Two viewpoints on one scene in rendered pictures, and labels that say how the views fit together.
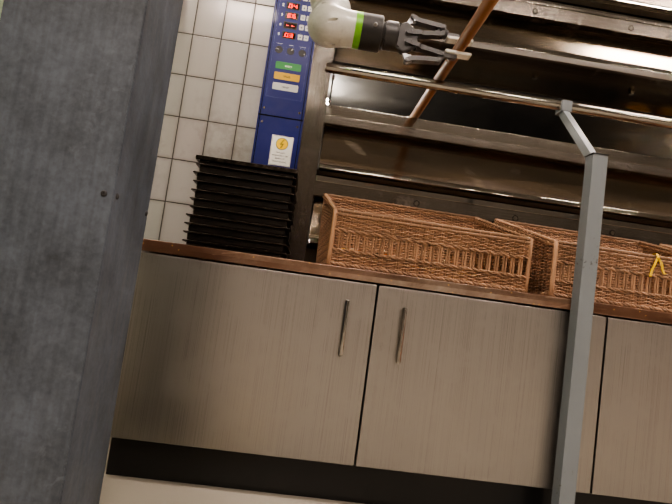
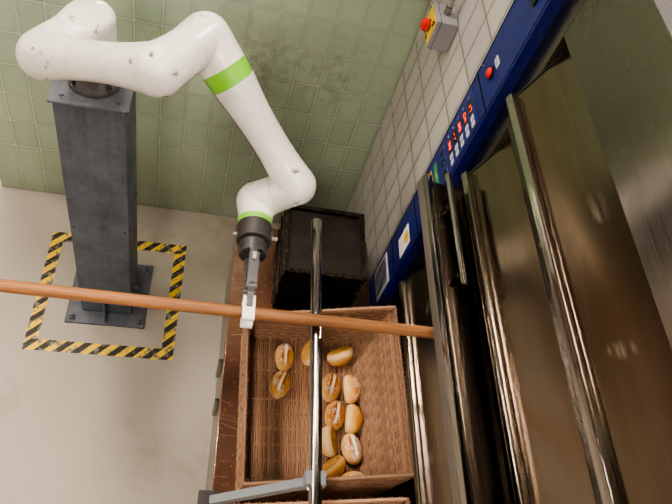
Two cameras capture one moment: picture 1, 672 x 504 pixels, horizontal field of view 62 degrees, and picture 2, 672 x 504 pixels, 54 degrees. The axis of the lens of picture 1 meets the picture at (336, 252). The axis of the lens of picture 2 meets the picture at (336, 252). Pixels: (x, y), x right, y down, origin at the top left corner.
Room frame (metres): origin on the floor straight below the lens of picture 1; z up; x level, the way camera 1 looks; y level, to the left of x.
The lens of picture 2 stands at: (1.35, -1.07, 2.60)
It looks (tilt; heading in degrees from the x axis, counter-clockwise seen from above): 52 degrees down; 75
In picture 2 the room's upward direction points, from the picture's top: 22 degrees clockwise
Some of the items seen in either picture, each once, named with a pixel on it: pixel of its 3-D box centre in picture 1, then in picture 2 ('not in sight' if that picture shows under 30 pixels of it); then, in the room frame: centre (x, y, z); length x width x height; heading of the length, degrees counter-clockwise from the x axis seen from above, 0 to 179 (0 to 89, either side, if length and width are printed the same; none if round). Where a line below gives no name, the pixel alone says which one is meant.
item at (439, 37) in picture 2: not in sight; (440, 27); (1.86, 0.70, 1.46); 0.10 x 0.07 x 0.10; 94
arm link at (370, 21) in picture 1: (371, 33); (255, 235); (1.41, -0.02, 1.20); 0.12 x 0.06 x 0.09; 3
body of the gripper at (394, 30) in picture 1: (399, 37); (252, 258); (1.41, -0.09, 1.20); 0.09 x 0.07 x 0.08; 93
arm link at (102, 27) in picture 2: not in sight; (88, 38); (0.88, 0.42, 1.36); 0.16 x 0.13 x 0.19; 62
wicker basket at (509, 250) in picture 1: (413, 237); (319, 397); (1.70, -0.23, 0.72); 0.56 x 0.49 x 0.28; 96
